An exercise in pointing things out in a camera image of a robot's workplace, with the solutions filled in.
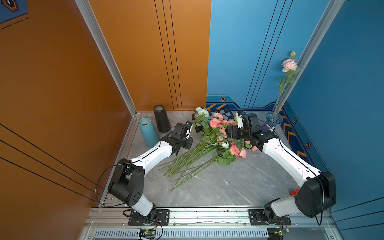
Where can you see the green circuit board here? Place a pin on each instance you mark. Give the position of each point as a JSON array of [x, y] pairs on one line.
[[147, 234], [282, 232]]

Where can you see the black cylindrical vase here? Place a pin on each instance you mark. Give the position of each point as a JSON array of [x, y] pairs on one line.
[[162, 119]]

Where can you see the left aluminium corner post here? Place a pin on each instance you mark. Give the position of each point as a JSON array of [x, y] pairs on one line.
[[101, 42]]

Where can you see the bunch of pink flowers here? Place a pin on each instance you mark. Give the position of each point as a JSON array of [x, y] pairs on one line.
[[214, 147]]

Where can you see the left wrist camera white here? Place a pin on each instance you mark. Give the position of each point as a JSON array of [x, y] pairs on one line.
[[189, 128]]

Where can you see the right aluminium corner post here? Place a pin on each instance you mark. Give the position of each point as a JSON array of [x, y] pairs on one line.
[[317, 36]]

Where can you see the teal ceramic vase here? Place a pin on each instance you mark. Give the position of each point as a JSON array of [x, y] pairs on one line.
[[149, 132]]

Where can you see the aluminium corner post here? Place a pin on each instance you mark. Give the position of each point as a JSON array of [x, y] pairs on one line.
[[101, 42], [317, 36]]

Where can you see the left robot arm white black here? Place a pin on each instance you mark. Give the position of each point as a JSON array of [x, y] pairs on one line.
[[127, 182]]

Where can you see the aluminium front rail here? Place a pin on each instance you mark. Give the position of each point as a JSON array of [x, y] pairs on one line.
[[203, 217]]

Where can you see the right green circuit board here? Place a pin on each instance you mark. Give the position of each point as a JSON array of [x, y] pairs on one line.
[[282, 232]]

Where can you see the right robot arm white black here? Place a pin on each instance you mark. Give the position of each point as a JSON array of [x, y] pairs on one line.
[[317, 190]]

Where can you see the left green circuit board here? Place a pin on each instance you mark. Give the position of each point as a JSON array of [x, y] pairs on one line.
[[147, 234]]

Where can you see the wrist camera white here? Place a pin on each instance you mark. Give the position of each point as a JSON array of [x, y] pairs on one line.
[[189, 128], [239, 118]]

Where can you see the pale pink carnation stem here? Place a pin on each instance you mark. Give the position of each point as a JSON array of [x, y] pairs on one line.
[[290, 69]]

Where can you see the blue purple glass vase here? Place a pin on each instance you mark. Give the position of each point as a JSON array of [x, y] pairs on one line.
[[272, 120]]

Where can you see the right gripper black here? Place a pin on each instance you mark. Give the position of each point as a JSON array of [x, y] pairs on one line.
[[234, 128]]

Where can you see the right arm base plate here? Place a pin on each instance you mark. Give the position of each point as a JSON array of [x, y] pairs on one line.
[[255, 216]]

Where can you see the red block right side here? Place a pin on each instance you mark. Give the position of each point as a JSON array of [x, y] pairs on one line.
[[295, 192]]

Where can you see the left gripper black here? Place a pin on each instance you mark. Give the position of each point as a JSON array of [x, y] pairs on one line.
[[189, 141]]

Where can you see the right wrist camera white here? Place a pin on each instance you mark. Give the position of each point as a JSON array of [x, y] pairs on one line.
[[239, 118]]

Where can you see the black white chessboard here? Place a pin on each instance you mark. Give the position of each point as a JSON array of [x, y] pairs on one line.
[[202, 117]]

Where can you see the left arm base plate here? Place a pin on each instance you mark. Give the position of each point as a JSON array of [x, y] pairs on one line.
[[162, 216]]

